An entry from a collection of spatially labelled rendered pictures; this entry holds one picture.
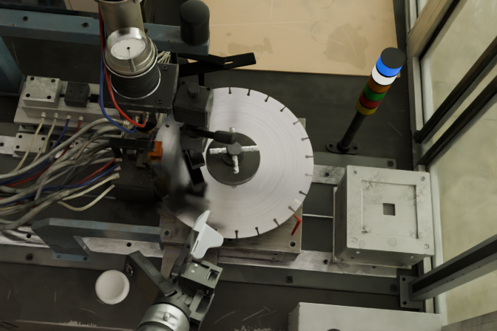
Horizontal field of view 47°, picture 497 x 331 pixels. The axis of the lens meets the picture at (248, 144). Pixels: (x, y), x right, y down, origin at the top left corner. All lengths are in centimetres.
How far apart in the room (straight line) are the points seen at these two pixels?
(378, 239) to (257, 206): 26
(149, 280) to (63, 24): 55
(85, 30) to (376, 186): 68
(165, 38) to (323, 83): 49
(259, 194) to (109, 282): 39
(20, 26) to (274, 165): 58
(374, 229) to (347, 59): 52
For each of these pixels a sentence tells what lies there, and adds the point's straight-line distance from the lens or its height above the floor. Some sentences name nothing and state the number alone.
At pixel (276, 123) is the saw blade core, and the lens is 120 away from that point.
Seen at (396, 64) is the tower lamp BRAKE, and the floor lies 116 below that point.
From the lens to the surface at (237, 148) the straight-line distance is 111.
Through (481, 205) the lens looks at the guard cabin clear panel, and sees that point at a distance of 114.
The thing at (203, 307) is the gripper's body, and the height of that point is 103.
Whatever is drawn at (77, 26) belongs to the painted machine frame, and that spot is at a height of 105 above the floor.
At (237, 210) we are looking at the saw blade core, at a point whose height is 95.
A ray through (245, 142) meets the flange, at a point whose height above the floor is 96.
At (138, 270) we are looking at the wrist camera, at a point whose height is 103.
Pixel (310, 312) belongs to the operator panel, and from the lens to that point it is 115.
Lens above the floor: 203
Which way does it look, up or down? 66 degrees down
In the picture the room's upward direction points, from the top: 10 degrees clockwise
